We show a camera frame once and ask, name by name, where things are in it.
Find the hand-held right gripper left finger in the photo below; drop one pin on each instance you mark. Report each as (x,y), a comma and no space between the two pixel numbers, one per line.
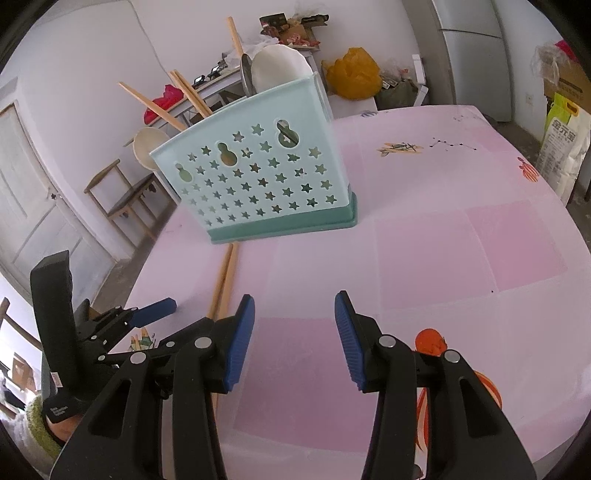
(240,344)

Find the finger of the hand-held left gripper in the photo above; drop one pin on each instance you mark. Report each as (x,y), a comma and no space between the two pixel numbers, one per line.
(154,311)

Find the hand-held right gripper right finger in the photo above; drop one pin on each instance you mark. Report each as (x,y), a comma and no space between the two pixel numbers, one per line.
(348,344)

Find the wooden chopstick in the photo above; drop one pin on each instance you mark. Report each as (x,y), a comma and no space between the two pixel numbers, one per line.
(220,281)
(152,107)
(229,277)
(194,90)
(234,37)
(187,94)

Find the teal star-cutout utensil holder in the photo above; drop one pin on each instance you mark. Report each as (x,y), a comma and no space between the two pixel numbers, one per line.
(258,184)

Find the white plastic rice spoon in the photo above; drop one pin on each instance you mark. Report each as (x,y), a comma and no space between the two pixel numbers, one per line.
(150,147)
(279,67)

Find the metal spoon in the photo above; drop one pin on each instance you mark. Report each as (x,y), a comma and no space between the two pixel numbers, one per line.
(247,74)

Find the person's left hand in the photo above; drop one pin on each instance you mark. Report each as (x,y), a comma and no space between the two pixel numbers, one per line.
(64,427)

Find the green fleece clothing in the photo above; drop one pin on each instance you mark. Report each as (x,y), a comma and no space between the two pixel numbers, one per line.
(41,427)

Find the small wooden chair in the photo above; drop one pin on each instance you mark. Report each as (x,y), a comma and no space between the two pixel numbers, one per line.
(124,198)

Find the white panelled door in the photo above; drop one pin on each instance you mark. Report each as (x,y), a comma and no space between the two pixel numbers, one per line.
(37,198)

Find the pink printed tablecloth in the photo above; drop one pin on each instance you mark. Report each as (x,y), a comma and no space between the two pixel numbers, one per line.
(415,230)

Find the red plastic bag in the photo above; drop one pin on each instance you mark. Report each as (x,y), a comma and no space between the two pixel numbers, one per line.
(161,104)

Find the white long table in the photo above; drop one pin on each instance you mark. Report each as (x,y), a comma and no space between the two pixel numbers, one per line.
(212,87)

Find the white low cabinet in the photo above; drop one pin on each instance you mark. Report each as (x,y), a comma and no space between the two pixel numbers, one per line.
(364,104)

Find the olive green bag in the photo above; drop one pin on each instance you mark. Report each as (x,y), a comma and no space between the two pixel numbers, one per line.
(399,90)

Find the yellow plastic bag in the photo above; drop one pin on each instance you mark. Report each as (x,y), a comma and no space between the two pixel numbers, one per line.
(351,74)

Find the white yellow rice bag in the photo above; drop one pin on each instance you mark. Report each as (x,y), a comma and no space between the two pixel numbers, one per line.
(563,143)

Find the pile of small boxes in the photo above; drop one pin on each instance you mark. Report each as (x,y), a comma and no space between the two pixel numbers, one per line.
(291,30)

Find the grey refrigerator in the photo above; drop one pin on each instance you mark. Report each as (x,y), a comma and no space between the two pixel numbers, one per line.
(471,55)

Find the large cardboard box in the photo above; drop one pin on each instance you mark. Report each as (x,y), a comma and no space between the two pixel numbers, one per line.
(570,85)

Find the red cloth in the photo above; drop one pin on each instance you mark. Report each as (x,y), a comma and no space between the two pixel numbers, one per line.
(565,48)

